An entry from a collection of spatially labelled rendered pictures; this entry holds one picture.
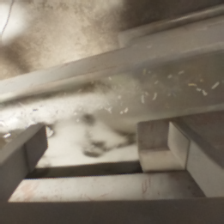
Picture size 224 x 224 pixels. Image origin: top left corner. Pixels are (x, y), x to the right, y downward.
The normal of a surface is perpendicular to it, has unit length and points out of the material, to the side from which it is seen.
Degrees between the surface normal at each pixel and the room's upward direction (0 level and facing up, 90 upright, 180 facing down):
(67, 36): 0
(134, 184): 90
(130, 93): 0
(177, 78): 0
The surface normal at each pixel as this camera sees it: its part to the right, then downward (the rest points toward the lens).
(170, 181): -0.29, -0.74
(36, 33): -0.09, 0.66
